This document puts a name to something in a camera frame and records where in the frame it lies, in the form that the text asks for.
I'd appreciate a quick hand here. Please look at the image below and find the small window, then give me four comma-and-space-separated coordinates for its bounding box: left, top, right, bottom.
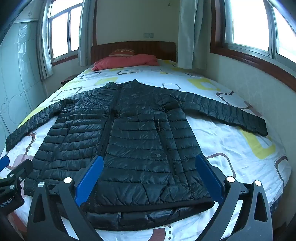
47, 0, 84, 63

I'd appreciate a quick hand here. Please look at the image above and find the brown wooden headboard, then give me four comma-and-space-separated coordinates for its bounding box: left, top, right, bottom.
91, 41, 177, 64

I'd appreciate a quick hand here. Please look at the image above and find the brown embroidered cushion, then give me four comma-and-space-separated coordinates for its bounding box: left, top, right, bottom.
109, 48, 135, 57

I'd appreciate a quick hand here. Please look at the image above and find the pale curtain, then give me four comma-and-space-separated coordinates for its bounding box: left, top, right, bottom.
178, 0, 212, 70
77, 0, 97, 66
37, 0, 55, 80

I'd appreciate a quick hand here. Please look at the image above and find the bed with patterned sheet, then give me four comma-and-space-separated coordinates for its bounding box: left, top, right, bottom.
0, 59, 292, 241

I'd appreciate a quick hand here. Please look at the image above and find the wooden nightstand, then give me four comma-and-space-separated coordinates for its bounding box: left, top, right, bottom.
60, 75, 78, 87

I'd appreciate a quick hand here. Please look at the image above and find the black puffer jacket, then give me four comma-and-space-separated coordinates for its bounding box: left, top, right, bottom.
5, 79, 268, 226

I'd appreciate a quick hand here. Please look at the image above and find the red pillow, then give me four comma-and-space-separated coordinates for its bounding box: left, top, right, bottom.
92, 54, 159, 71

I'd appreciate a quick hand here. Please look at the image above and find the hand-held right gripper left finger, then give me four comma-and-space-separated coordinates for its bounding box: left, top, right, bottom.
26, 155, 104, 241

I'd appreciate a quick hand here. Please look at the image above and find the large wood-framed window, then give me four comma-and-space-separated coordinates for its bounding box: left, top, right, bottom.
210, 0, 296, 77

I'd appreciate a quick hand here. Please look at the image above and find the wardrobe with glass doors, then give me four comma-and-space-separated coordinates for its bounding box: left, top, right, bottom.
0, 9, 50, 149

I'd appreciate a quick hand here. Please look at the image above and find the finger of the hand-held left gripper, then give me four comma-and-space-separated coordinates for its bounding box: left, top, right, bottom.
0, 159, 33, 194
0, 156, 10, 171

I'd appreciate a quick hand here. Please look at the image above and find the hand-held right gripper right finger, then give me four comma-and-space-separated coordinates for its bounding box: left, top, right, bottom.
195, 154, 273, 241

